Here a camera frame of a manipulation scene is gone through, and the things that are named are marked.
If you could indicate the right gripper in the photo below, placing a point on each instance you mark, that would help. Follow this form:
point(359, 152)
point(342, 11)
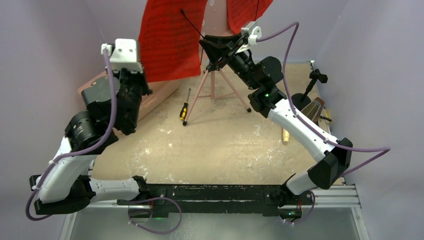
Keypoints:
point(227, 52)

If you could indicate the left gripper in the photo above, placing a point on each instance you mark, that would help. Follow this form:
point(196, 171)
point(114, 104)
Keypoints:
point(140, 76)

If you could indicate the red sheet music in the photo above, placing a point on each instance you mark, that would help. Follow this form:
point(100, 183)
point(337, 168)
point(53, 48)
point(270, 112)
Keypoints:
point(241, 12)
point(169, 39)

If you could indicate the pink tripod music stand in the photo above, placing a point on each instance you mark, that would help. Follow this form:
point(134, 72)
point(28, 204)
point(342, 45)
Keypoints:
point(215, 22)

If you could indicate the cream microphone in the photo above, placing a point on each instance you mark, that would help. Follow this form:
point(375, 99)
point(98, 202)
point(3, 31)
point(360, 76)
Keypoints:
point(285, 136)

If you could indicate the brown metronome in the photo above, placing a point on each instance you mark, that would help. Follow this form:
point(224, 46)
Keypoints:
point(313, 110)

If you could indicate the black pliers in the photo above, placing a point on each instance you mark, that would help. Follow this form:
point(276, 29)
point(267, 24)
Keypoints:
point(325, 118)

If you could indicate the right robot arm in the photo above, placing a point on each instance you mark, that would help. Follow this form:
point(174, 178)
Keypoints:
point(331, 154)

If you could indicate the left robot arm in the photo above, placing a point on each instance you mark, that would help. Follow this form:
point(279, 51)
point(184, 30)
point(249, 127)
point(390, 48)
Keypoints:
point(112, 103)

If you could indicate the yellow black screwdriver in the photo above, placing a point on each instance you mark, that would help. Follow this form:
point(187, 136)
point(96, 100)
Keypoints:
point(184, 109)

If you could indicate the black microphone stand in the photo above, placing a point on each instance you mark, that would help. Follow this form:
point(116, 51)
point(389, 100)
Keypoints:
point(300, 100)

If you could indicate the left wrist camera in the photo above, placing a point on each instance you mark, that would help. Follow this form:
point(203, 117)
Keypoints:
point(124, 54)

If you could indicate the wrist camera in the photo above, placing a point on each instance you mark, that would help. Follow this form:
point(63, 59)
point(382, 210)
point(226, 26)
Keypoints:
point(251, 32)
point(124, 54)

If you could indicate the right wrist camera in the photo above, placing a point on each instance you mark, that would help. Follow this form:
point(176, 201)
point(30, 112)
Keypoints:
point(251, 32)

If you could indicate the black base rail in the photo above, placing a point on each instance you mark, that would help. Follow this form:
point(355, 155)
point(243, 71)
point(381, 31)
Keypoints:
point(267, 200)

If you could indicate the aluminium frame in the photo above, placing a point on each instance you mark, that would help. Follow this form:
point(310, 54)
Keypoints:
point(335, 214)

